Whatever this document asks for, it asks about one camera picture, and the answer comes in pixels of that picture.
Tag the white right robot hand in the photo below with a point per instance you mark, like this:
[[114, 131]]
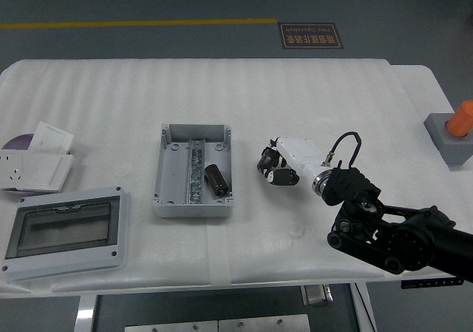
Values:
[[301, 151]]

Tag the black printed cylindrical battery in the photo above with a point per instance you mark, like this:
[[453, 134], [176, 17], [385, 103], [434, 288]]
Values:
[[264, 160]]

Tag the dark brown cylindrical battery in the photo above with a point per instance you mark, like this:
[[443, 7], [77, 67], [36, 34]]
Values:
[[216, 179]]

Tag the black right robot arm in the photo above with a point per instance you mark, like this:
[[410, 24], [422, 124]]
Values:
[[380, 221]]

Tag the grey open junction box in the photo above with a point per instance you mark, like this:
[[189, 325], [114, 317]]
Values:
[[173, 176]]

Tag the white foam mat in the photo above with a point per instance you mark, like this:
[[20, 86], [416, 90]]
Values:
[[258, 99]]

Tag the black floor sign orange text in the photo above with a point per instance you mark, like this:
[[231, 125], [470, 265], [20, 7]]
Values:
[[311, 35]]

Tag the grey block base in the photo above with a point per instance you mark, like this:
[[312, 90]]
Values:
[[456, 151]]

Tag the orange cylinder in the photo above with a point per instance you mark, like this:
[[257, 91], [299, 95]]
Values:
[[461, 121]]

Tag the white table leg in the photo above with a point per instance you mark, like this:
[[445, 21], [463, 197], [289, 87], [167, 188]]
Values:
[[85, 313], [364, 306]]

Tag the grey metal plate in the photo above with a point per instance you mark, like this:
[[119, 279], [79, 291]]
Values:
[[170, 327], [264, 324]]

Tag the black table control panel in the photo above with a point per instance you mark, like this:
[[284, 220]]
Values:
[[425, 284]]

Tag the grey cover with clear window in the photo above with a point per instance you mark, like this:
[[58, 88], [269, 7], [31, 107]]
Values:
[[66, 228]]

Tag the purple disc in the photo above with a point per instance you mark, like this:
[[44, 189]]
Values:
[[20, 142]]

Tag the metal mounting rail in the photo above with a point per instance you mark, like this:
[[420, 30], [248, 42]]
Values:
[[195, 165]]

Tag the metal bracket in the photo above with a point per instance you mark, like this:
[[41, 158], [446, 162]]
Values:
[[317, 295]]

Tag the white switch panel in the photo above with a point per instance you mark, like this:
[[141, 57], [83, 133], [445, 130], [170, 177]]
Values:
[[48, 171], [51, 138]]

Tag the white wall socket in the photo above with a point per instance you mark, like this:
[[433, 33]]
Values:
[[13, 169]]

